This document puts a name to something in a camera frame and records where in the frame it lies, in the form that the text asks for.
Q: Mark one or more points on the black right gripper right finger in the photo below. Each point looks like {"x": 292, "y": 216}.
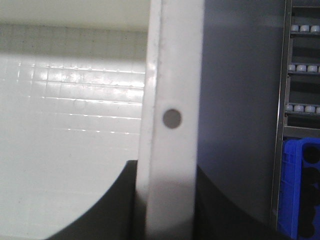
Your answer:
{"x": 218, "y": 218}

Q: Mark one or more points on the right shelf steel frame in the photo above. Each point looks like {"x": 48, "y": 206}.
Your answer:
{"x": 299, "y": 90}

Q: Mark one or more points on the white plastic Totelife tote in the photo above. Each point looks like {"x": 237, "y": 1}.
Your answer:
{"x": 85, "y": 86}

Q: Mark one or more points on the blue bin with black parts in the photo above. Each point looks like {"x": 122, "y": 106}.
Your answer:
{"x": 299, "y": 193}

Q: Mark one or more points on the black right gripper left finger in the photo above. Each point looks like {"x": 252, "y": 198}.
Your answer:
{"x": 110, "y": 218}

